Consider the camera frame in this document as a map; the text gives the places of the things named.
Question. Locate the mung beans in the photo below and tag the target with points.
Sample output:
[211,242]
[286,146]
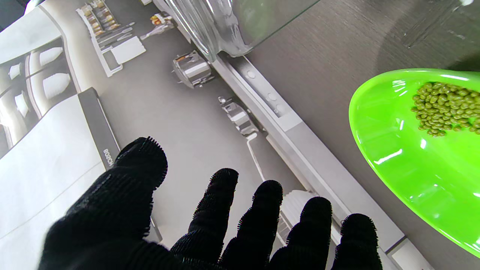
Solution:
[446,108]

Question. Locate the green plastic bowl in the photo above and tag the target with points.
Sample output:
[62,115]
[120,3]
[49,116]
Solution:
[405,165]

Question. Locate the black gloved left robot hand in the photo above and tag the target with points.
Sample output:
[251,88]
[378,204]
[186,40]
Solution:
[112,210]

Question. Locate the clear glass jar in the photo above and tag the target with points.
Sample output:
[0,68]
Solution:
[225,22]

